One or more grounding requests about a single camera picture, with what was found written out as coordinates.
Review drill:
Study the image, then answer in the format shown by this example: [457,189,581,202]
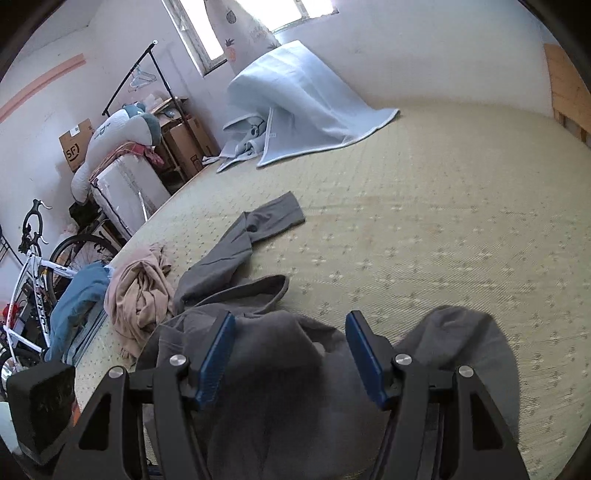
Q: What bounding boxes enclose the dark grey smile sweatshirt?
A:
[135,191,523,480]

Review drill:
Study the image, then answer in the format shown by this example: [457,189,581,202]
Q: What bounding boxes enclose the black clothes rack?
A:
[101,40,204,153]

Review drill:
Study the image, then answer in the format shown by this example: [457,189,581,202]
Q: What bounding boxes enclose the white bicycle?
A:
[1,199,118,381]

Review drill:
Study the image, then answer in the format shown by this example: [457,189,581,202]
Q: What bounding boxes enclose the blue garment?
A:
[44,261,112,362]

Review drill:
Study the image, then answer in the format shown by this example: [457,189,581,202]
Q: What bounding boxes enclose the pink garment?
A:
[104,244,174,359]

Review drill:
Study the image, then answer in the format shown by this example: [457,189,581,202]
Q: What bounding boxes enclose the SF cardboard box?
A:
[59,119,94,173]

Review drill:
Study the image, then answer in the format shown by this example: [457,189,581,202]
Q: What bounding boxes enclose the white teal plush pillow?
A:
[71,104,161,204]

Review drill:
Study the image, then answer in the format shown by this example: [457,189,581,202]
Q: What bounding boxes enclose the wooden headboard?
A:
[544,43,590,146]

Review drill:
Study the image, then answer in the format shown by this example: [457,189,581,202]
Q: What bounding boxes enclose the light blue blanket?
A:
[215,40,400,172]

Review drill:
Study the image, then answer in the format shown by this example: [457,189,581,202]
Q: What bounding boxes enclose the window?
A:
[163,1,338,75]

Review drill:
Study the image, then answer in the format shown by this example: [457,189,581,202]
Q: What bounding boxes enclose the pineapple print curtain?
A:
[204,0,280,75]

